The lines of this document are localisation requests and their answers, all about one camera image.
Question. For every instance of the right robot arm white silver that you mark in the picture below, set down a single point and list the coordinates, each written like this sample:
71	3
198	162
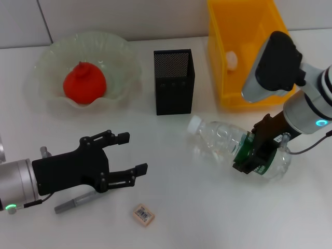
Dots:
308	103

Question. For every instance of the clear water bottle green label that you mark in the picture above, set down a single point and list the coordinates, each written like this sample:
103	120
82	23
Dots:
218	140

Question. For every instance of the black mesh pen holder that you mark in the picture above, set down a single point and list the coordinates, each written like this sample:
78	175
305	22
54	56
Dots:
173	96

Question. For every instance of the grey marker pen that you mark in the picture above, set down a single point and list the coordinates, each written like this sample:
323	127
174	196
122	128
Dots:
75	201

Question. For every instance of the clear glass fruit plate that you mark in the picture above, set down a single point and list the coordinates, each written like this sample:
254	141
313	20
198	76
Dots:
114	52

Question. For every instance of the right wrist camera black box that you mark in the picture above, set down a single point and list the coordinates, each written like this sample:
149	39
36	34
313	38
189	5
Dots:
275	64

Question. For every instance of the yellow plastic bin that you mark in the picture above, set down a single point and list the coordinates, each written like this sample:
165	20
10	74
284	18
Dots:
233	31

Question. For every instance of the white paper ball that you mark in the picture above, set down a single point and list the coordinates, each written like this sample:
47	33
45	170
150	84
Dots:
231	60

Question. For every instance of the red-orange toy fruit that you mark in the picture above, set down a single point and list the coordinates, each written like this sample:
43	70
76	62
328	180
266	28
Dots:
84	84

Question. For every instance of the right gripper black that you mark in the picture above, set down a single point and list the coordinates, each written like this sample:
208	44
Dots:
269	127

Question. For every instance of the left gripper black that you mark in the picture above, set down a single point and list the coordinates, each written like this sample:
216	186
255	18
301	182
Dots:
70	168

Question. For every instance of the beige eraser with barcode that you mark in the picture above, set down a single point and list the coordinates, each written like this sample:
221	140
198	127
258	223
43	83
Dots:
143	215

